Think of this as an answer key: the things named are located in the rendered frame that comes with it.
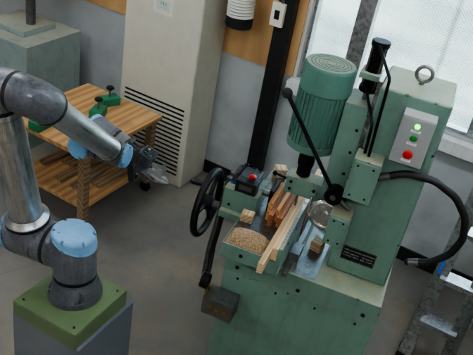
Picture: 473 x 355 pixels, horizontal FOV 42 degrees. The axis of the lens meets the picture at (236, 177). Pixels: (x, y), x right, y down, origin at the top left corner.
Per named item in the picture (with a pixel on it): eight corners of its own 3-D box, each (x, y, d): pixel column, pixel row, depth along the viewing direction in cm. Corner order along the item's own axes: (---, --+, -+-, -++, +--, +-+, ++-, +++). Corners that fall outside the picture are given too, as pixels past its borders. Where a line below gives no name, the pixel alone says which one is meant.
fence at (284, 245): (319, 179, 258) (322, 168, 255) (323, 181, 257) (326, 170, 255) (275, 261, 209) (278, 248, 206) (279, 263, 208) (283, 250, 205)
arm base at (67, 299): (82, 318, 210) (82, 296, 205) (35, 299, 216) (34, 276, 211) (112, 286, 226) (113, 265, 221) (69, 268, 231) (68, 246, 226)
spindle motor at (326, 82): (293, 127, 228) (312, 48, 212) (339, 142, 224) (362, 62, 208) (279, 147, 214) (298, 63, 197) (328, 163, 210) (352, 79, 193)
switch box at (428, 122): (390, 151, 197) (406, 106, 189) (421, 161, 195) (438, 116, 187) (388, 160, 192) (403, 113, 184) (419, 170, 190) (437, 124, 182)
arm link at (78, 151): (91, 143, 222) (110, 129, 232) (63, 134, 225) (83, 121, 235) (91, 165, 227) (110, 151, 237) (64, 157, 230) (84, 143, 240)
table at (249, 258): (252, 169, 268) (255, 158, 265) (319, 192, 261) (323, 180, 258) (194, 246, 218) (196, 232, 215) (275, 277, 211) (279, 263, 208)
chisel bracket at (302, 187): (287, 185, 234) (292, 166, 230) (323, 197, 231) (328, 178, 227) (281, 194, 228) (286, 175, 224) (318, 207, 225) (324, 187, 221)
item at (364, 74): (359, 83, 207) (373, 34, 198) (382, 90, 205) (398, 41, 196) (354, 91, 200) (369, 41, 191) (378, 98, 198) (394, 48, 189)
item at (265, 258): (304, 187, 251) (307, 178, 249) (309, 188, 251) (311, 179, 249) (255, 272, 203) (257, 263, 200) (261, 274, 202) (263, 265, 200)
